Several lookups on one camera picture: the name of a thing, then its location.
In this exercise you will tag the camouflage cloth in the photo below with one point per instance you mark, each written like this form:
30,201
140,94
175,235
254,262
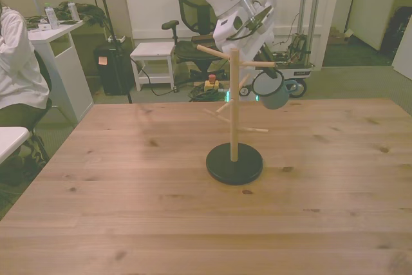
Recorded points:
87,12

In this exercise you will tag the black mesh office chair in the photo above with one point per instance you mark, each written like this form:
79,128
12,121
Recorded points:
193,7

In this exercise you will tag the white wooden stool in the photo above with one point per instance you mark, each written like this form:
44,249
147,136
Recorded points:
153,50

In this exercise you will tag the clear plastic bottle green cap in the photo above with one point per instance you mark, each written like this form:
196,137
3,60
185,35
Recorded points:
51,17
73,11

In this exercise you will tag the yellow emergency stop button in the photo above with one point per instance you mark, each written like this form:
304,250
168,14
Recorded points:
211,84

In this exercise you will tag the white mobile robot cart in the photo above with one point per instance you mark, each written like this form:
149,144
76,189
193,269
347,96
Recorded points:
296,70

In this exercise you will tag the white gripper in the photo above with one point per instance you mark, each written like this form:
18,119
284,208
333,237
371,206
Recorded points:
248,43

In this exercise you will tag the white desk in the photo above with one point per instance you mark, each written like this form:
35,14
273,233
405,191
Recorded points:
64,62

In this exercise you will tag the black box with orange note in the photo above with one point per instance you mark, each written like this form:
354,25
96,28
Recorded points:
114,72

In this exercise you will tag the wooden mug tree black base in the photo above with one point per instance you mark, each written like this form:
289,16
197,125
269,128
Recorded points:
234,110

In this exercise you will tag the seated person white shirt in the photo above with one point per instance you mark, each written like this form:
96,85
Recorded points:
16,69

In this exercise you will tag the cardboard box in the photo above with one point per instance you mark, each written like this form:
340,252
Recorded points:
338,36

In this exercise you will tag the small white side table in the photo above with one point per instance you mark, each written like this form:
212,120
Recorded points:
9,141

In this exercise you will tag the blue enamel mug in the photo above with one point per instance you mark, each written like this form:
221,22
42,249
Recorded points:
273,98

